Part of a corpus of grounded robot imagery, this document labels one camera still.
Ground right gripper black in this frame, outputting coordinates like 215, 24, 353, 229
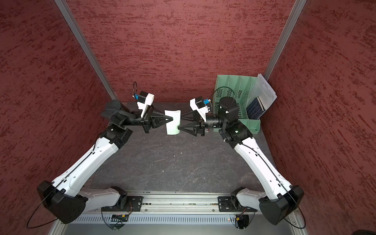
180, 106, 228, 135

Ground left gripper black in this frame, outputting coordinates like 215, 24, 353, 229
121, 103, 173, 133

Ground light green square paper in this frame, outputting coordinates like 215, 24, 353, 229
164, 110, 181, 135

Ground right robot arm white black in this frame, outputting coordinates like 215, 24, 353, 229
178, 97, 304, 225

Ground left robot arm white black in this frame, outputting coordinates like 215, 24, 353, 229
37, 100, 173, 224

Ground green plastic file organizer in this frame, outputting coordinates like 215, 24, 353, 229
212, 75, 260, 135

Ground dark blue booklet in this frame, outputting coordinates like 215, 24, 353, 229
246, 97, 266, 120

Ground white printed paper sheets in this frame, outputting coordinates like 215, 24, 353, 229
246, 73, 277, 112

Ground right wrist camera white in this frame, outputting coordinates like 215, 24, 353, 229
190, 97, 212, 122

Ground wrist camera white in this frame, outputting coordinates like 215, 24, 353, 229
190, 97, 212, 122
134, 91, 155, 118

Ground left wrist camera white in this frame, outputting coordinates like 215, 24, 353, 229
134, 91, 155, 118

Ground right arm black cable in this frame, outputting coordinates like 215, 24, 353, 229
233, 143, 306, 230

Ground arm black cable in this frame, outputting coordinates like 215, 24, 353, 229
233, 143, 306, 230
25, 129, 133, 232

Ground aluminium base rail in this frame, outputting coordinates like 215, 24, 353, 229
60, 191, 300, 214

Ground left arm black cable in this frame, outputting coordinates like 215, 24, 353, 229
25, 129, 133, 232

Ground left aluminium corner post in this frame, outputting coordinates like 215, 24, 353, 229
54, 0, 118, 100

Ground aluminium corner post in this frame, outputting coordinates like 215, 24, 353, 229
263, 0, 307, 80
54, 0, 118, 100

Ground right aluminium corner post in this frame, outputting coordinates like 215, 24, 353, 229
263, 0, 307, 80

